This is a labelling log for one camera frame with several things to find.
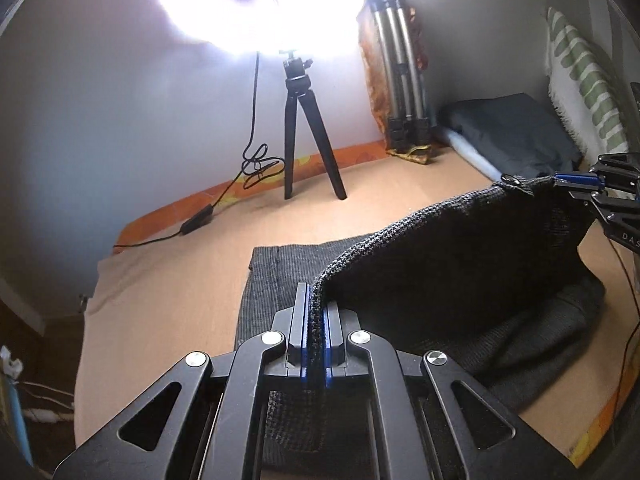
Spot grey houndstooth pants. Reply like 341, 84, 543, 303
236, 178, 605, 411

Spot dark folded clothes stack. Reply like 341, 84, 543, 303
437, 93, 582, 179

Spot green striped white pillow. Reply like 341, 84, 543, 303
546, 6, 629, 165

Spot folded silver tripod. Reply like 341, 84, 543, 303
366, 0, 431, 155

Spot small black tripod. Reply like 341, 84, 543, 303
278, 52, 348, 202

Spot black ring light cable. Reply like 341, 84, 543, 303
112, 52, 281, 250

